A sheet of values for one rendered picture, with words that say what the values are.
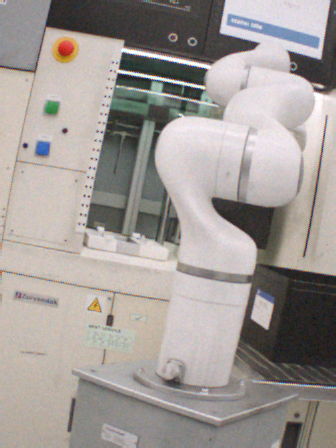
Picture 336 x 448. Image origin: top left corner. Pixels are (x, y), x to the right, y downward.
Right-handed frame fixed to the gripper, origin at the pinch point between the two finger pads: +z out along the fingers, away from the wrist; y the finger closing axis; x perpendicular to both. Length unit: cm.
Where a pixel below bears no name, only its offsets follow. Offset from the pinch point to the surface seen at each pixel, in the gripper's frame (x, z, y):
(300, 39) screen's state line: 31.2, -29.6, 3.4
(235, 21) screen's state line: 31.5, -29.5, -14.7
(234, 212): -17.2, -8.6, -0.5
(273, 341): -39, -72, -6
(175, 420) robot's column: -46, -112, -34
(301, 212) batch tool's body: -13.5, -18.5, 15.3
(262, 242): -23.7, -8.2, 9.1
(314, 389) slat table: -44, -92, -3
